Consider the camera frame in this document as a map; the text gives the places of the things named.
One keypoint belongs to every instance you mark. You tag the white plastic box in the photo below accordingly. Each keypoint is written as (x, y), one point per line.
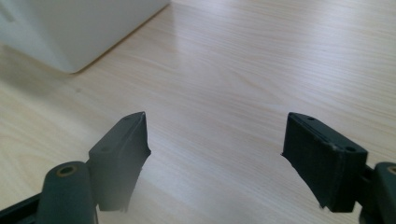
(62, 29)

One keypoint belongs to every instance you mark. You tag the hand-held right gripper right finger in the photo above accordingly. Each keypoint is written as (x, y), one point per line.
(323, 168)

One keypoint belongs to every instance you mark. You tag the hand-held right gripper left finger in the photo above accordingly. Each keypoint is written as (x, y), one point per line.
(120, 161)

